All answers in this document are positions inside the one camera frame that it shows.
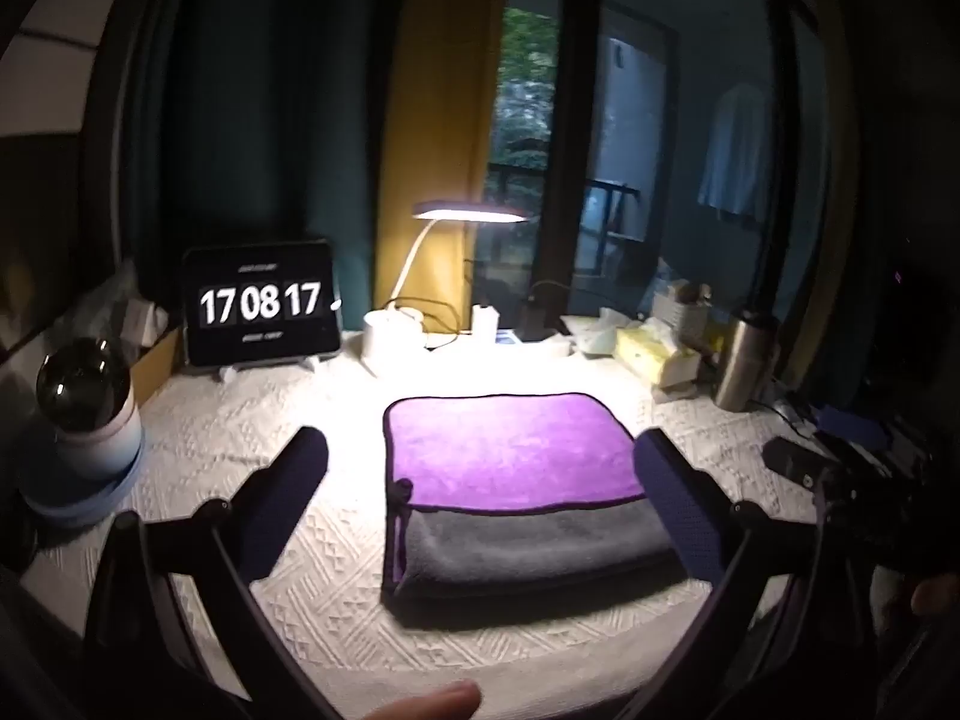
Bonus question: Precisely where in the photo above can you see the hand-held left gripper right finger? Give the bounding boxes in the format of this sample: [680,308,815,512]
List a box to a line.
[621,427,822,720]

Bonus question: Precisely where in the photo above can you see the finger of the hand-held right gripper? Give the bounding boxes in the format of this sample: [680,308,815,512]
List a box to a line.
[762,436,827,482]

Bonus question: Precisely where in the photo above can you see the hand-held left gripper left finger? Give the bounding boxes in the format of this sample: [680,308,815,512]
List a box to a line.
[81,426,346,720]

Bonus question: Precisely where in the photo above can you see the grey towel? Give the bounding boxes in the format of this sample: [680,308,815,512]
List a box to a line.
[381,480,687,605]

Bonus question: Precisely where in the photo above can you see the purple towel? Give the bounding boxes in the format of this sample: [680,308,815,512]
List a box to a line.
[382,391,650,518]

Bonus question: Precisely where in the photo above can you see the person's right hand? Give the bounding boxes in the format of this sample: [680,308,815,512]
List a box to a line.
[910,574,960,617]

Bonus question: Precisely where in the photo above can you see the stainless steel bottle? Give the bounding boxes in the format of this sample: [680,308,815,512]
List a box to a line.
[712,307,781,413]

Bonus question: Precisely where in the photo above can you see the white patterned tablecloth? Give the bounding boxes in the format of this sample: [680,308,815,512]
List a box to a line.
[22,326,863,720]

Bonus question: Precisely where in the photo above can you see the white tablet stand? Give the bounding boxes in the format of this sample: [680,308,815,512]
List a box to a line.
[214,354,325,383]

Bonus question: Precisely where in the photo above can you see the yellow tissue box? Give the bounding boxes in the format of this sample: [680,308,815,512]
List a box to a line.
[615,319,702,389]

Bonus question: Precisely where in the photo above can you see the cardboard box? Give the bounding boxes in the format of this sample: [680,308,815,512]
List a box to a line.
[129,324,185,398]

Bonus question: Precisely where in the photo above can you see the white storage basket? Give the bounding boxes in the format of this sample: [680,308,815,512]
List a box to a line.
[651,279,713,331]

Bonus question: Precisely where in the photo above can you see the crumpled white tissue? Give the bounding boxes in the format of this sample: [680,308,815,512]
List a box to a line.
[581,307,638,357]

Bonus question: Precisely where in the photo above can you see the black tablet clock display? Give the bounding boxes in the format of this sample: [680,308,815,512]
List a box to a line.
[181,238,343,367]

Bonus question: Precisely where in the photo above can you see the white desk lamp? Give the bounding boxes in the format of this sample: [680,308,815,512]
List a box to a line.
[363,199,529,376]

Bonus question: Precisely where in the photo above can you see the hanging white shirt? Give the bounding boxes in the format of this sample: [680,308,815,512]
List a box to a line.
[697,82,773,222]

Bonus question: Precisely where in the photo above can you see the teal curtain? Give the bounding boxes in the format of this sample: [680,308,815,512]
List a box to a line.
[131,0,406,331]

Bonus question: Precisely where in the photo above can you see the yellow curtain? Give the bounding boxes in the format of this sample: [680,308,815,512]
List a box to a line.
[373,0,511,316]

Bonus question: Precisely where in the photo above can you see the white round security camera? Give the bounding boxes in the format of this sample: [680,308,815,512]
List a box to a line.
[19,337,145,526]

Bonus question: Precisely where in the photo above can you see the black cable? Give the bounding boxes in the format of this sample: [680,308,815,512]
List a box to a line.
[386,298,470,350]

